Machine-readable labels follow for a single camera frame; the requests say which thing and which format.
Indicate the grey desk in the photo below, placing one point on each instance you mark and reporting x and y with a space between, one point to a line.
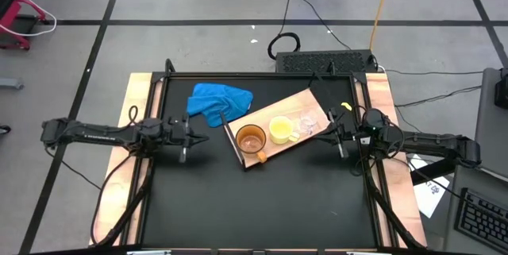
492 136
462 179

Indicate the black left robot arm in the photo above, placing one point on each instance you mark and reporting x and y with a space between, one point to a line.
91 136

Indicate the pale yellow mug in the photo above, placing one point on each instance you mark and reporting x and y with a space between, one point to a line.
281 128

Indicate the blue microfibre cloth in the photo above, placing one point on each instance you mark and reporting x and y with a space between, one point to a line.
216 100

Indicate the black aluminium table frame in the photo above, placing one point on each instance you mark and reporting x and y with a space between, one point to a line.
258 75

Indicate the amber glass mug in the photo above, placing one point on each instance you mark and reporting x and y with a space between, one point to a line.
251 140

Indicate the light wooden table board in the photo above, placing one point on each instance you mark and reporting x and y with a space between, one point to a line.
399 183
113 191

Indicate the black keyboard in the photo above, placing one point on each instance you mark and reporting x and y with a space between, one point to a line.
482 219

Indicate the silver aluminium bracket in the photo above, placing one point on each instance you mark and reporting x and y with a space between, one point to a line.
364 140

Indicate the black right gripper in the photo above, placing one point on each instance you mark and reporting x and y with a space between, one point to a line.
349 136

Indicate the clear glass cup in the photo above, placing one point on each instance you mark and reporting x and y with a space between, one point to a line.
309 122

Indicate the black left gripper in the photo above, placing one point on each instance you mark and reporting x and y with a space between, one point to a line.
176 134

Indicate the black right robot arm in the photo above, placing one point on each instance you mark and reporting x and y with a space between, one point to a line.
436 144

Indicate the black device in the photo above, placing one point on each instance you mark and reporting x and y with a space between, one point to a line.
502 92

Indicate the white paper sheet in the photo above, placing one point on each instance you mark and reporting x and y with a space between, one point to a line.
430 199

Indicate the grey metal foot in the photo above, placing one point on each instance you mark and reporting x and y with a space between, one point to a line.
11 83

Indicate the wooden tray board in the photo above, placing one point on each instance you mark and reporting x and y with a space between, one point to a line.
274 149

